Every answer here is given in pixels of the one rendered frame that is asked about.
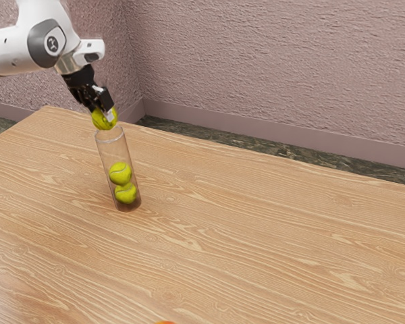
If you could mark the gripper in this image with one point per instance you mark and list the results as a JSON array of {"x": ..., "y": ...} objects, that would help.
[{"x": 78, "y": 78}]

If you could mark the yellow-green tennis ball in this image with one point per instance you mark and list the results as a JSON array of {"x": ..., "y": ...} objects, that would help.
[
  {"x": 100, "y": 123},
  {"x": 120, "y": 173},
  {"x": 125, "y": 193}
]

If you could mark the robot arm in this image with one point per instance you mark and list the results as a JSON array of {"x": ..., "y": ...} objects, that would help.
[{"x": 17, "y": 40}]

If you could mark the clear plastic ball tube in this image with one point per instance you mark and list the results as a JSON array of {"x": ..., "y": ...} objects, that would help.
[{"x": 116, "y": 152}]

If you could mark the orange round object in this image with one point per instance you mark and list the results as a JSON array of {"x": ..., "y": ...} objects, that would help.
[{"x": 164, "y": 322}]

